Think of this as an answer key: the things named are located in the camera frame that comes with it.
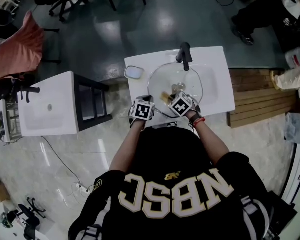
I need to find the clear plastic sheet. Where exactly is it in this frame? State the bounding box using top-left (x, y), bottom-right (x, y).
top-left (283, 112), bottom-right (300, 149)

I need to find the wooden slatted platform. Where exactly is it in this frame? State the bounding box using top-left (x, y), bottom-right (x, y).
top-left (226, 68), bottom-right (299, 129)

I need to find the black wrist strap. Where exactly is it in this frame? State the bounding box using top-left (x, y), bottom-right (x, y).
top-left (189, 112), bottom-right (203, 124)

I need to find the clear plastic bag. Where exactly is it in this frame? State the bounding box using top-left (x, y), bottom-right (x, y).
top-left (284, 46), bottom-right (300, 69)

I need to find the white sink on black cabinet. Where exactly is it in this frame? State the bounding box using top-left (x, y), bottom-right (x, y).
top-left (17, 70), bottom-right (114, 138)

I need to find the black sink faucet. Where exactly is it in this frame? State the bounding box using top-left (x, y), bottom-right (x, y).
top-left (175, 41), bottom-right (194, 72)
top-left (16, 85), bottom-right (41, 104)

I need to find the orange cloth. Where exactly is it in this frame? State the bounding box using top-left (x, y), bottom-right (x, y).
top-left (0, 10), bottom-right (46, 86)

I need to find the white power strip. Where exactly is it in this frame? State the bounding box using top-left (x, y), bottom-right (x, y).
top-left (73, 182), bottom-right (91, 194)

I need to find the red bracelet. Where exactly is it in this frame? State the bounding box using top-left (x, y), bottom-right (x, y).
top-left (192, 117), bottom-right (206, 128)

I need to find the brown scrub sponge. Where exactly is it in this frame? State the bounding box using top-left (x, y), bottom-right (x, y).
top-left (160, 91), bottom-right (174, 102)

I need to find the person's left forearm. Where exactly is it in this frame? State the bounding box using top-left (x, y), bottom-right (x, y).
top-left (108, 118), bottom-right (147, 173)

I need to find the grey rectangular soap dish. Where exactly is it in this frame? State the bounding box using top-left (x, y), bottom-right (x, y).
top-left (124, 65), bottom-right (145, 80)

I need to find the person's black printed shirt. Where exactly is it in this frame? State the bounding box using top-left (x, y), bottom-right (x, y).
top-left (68, 122), bottom-right (299, 240)

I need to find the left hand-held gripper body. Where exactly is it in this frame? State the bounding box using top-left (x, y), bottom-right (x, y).
top-left (130, 95), bottom-right (156, 122)

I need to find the black floor cable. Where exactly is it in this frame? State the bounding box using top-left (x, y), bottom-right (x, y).
top-left (39, 135), bottom-right (83, 185)

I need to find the white sink basin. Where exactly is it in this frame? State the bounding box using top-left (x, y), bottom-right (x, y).
top-left (124, 46), bottom-right (237, 129)

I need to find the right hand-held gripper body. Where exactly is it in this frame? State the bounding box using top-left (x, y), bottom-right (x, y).
top-left (167, 91), bottom-right (200, 118)

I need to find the person's right forearm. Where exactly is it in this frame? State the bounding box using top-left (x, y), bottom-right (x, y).
top-left (184, 110), bottom-right (231, 165)

